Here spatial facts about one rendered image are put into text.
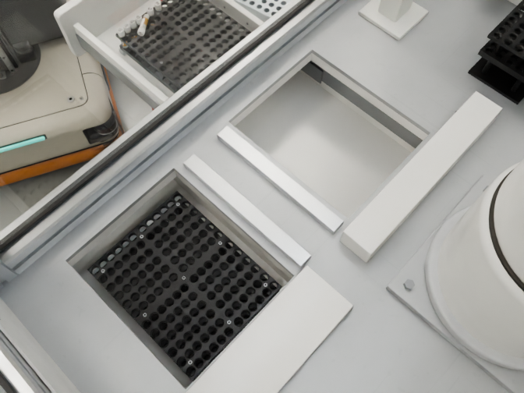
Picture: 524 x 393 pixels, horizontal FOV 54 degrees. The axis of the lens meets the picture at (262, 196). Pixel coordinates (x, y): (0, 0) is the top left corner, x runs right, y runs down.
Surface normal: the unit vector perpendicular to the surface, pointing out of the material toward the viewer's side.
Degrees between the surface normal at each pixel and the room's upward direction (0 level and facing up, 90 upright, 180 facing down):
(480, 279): 90
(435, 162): 0
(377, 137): 0
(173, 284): 0
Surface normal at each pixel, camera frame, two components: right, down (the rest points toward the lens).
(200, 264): 0.00, -0.44
